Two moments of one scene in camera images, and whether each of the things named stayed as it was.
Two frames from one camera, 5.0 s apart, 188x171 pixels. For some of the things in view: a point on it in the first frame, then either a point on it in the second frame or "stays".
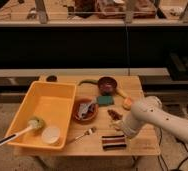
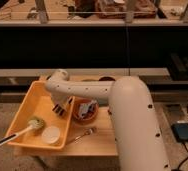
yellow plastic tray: x=51 y=100 stays
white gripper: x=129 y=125 -> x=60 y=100
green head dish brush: x=35 y=124 stays
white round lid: x=50 y=135 stays
